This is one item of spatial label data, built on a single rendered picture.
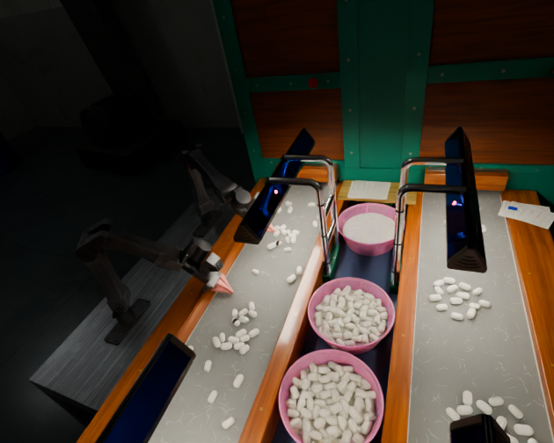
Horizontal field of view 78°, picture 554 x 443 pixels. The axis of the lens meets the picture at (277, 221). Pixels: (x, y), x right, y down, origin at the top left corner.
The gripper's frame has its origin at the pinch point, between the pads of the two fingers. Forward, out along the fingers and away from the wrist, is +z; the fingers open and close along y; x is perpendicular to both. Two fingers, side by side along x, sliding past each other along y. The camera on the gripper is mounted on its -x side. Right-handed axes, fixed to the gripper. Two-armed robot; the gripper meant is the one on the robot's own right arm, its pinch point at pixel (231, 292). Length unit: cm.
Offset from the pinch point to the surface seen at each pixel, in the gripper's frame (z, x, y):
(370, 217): 33, -25, 52
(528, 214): 73, -65, 59
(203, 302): -5.9, 5.5, -6.5
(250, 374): 15.2, -10.7, -25.6
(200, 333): -1.6, 3.7, -17.3
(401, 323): 43, -38, 0
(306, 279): 18.6, -17.1, 10.4
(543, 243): 75, -66, 42
